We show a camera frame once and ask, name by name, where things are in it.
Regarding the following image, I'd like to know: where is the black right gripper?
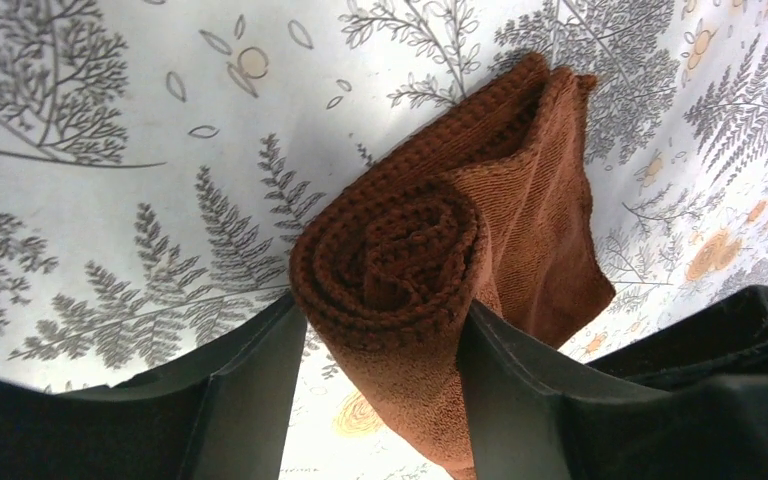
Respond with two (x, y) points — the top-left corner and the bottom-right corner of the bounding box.
(587, 285), (768, 391)

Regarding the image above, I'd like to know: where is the brown towel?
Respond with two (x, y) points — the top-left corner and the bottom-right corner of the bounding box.
(289, 53), (615, 479)

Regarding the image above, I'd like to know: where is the floral patterned table mat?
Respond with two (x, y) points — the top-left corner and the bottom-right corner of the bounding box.
(0, 1), (768, 479)

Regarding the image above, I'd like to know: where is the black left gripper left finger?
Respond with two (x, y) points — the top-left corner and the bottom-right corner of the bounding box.
(59, 294), (306, 479)

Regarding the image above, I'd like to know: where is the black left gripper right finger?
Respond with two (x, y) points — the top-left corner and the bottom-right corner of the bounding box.
(457, 301), (663, 479)

